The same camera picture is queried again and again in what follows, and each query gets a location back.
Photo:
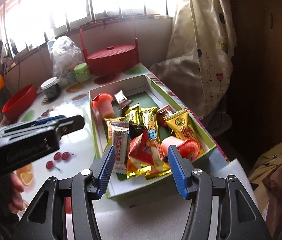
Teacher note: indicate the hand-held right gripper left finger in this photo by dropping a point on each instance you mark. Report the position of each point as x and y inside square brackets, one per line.
[107, 170]

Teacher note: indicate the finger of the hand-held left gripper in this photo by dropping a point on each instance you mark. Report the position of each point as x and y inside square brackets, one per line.
[48, 120]
[68, 126]

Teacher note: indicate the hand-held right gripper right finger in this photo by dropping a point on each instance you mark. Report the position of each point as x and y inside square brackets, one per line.
[177, 172]

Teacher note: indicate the pink jelly cup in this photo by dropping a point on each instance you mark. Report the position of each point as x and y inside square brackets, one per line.
[103, 105]
[183, 148]

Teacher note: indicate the white candy packet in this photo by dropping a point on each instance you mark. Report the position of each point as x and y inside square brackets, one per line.
[119, 147]

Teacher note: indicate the red triangular packet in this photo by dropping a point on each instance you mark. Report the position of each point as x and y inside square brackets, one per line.
[141, 152]

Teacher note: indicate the gold packet with red print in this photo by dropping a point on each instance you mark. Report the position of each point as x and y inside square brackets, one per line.
[181, 127]

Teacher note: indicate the black triangular packet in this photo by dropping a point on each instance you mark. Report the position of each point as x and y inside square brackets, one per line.
[136, 130]

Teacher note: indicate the dark red small packet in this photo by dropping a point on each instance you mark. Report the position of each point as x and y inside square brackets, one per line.
[163, 115]

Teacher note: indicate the silver brown small packet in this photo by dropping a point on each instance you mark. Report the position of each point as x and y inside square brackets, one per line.
[122, 100]

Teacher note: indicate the green cardboard box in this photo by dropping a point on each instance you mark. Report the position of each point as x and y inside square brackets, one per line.
[151, 97]

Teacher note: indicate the person's left hand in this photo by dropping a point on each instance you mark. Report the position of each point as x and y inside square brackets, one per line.
[15, 192]

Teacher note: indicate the fruit print tablecloth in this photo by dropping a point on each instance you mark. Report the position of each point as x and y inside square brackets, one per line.
[77, 142]

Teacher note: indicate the dark jar with white lid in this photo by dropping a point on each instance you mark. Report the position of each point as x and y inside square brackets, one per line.
[51, 88]

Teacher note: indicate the red bowl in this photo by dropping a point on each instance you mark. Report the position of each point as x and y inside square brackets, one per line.
[20, 102]

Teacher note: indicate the green jar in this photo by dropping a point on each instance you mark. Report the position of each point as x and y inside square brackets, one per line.
[82, 71]
[71, 77]

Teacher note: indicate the white foam sheet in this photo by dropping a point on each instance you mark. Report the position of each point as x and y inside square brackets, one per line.
[143, 220]

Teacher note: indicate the clear plastic bag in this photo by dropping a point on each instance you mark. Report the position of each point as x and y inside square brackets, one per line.
[63, 52]

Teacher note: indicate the olive cloth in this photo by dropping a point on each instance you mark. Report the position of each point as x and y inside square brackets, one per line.
[266, 162]

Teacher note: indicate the window with metal bars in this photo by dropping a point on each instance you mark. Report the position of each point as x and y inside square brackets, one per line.
[81, 5]

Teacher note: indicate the cream patterned curtain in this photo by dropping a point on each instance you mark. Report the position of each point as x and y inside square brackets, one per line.
[201, 42]

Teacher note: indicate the brown wooden cabinet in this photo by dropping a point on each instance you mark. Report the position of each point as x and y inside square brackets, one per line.
[263, 55]

